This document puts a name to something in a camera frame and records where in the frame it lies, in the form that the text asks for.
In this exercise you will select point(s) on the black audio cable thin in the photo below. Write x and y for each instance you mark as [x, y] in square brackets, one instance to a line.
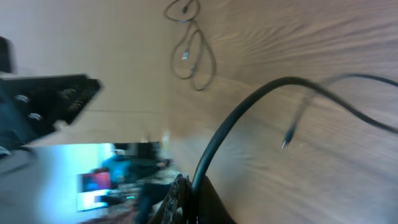
[320, 88]

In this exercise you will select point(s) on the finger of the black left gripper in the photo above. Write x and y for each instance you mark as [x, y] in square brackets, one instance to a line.
[30, 107]

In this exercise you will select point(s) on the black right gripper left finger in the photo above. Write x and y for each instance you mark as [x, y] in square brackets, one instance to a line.
[173, 206]

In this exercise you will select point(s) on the black USB cable thin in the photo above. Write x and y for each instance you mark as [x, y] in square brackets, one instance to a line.
[182, 11]

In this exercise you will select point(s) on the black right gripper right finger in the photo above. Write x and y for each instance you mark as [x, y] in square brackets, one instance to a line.
[210, 207]

